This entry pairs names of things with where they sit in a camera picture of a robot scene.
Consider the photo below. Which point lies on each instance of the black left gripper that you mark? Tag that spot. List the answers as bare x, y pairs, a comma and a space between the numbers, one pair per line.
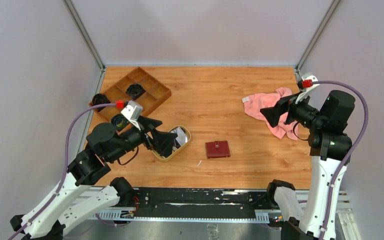
160, 140

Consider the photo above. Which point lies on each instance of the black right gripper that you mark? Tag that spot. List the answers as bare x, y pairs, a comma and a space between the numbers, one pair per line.
273, 114

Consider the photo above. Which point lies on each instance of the black round part left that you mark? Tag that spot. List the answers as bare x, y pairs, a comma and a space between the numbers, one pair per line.
99, 99

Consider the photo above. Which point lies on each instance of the beige oval tray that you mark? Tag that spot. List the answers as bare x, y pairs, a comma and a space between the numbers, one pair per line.
175, 151

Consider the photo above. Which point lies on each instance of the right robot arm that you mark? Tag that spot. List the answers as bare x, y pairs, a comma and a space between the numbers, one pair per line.
328, 148

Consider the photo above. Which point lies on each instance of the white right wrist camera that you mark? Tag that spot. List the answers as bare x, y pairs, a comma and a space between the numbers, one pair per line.
307, 83

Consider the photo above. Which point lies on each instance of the black round part upper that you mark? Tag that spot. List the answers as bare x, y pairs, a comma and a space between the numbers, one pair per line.
135, 91

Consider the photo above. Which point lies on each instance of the black round part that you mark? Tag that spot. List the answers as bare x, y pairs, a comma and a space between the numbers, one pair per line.
119, 121
135, 91
99, 99

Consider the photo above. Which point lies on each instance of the brown wooden divided tray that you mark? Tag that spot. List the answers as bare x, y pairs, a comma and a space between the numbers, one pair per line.
117, 80

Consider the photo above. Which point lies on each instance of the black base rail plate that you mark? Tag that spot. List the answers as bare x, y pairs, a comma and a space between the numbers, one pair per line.
225, 204

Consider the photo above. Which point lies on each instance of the black round part lower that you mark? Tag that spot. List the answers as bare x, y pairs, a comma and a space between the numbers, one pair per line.
119, 121

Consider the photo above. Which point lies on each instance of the red leather card holder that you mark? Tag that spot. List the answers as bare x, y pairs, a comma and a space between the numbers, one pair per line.
217, 149

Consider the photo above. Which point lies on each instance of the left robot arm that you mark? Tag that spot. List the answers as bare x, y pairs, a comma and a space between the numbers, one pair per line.
56, 215

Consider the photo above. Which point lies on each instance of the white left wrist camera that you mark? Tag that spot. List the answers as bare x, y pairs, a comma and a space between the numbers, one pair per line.
132, 111

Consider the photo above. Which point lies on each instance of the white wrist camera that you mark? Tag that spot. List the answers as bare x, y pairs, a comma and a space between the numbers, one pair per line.
132, 111
307, 83

